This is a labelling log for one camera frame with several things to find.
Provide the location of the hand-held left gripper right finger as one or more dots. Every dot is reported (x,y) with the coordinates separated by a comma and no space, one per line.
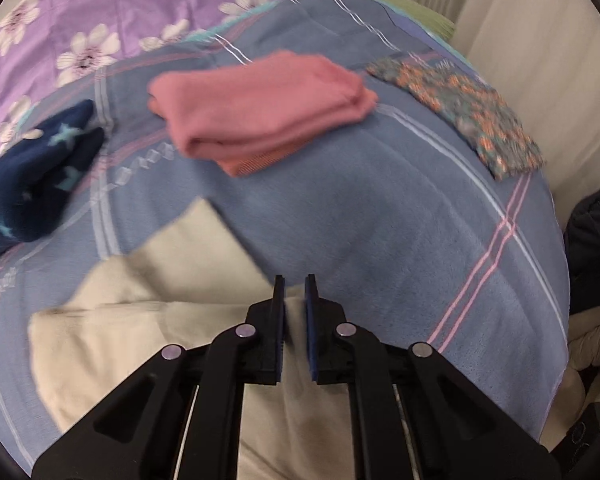
(311,320)

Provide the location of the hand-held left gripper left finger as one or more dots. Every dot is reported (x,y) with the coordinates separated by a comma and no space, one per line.
(280,320)

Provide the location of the beige garment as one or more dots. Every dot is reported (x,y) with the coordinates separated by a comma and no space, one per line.
(130,320)

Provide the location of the dark clothes pile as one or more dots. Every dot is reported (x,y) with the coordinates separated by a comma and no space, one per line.
(595,245)

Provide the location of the blue plaid blanket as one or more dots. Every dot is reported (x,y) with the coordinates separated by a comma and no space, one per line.
(380,220)

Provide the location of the folded pink garment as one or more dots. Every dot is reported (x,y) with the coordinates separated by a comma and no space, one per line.
(260,105)

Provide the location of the small floral-print cloth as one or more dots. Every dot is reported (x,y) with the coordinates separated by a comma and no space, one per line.
(480,115)

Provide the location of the navy star-print garment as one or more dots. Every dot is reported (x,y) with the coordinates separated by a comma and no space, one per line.
(25,195)

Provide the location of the beige quilted fabric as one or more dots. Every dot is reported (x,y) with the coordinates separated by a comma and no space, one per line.
(597,340)

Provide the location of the black device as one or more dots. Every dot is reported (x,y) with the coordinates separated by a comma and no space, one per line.
(580,435)

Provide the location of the green bed sheet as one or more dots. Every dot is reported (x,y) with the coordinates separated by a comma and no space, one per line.
(420,15)

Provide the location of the purple flowered duvet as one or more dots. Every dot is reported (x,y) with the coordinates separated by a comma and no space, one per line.
(130,0)

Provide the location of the light grey curtain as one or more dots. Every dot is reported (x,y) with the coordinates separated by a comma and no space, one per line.
(530,35)

